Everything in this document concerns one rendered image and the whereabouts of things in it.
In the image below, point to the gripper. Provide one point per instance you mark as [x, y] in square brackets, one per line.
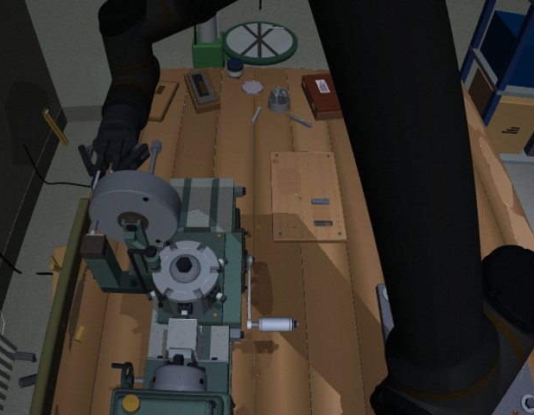
[116, 140]

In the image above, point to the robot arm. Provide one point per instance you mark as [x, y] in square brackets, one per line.
[414, 173]

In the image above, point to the dark brown block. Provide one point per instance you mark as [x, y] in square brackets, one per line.
[92, 246]

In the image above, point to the grey hexagonal turret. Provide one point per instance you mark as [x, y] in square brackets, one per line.
[187, 270]

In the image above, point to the green turret lathe body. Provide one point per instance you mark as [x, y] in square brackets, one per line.
[198, 276]

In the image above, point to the grey tool holder cup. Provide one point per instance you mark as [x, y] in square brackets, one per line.
[278, 103]

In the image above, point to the small yellow block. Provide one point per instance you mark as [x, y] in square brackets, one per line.
[80, 334]

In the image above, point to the grey tool block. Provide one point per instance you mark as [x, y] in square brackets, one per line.
[182, 335]

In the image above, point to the small grey block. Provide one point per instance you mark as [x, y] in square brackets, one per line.
[319, 200]

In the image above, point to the large grey disc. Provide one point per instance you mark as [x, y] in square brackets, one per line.
[133, 203]

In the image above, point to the yellow folding rule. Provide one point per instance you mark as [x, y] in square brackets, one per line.
[55, 126]

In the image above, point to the small wooden board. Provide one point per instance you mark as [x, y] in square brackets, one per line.
[164, 100]

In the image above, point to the dark cabinet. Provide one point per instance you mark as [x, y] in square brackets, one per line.
[16, 129]

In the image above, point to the green lever with black knob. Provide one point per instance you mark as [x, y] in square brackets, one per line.
[148, 251]

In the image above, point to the brown box with dark stone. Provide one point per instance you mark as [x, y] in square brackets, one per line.
[201, 90]

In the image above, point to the yellow clip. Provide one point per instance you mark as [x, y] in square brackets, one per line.
[55, 263]

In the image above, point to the green drill press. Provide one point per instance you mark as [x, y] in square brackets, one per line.
[206, 52]

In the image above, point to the grey pin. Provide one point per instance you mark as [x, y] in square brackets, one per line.
[256, 115]
[301, 120]

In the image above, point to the dark jar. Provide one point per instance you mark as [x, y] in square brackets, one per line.
[234, 69]

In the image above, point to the flat grey disc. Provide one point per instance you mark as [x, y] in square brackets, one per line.
[252, 87]

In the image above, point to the green rimmed round table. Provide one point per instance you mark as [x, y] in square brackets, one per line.
[260, 41]

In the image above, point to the plywood board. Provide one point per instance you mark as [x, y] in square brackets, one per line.
[301, 190]

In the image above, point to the red-brown case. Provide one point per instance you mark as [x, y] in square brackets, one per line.
[323, 97]

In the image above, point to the black handwheel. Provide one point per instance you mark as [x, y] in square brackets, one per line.
[128, 374]

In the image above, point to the grey lathe chuck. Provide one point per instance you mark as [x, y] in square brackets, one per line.
[180, 378]

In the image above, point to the grey ribbed radiator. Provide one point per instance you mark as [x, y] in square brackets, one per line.
[1, 367]

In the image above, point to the yellow round button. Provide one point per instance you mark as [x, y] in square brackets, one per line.
[131, 403]

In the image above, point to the cardboard box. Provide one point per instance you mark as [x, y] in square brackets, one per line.
[515, 123]

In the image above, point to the blue shelf unit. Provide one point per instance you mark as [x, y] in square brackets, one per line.
[509, 47]

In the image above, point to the olive bench rail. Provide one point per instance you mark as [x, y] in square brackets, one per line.
[59, 302]

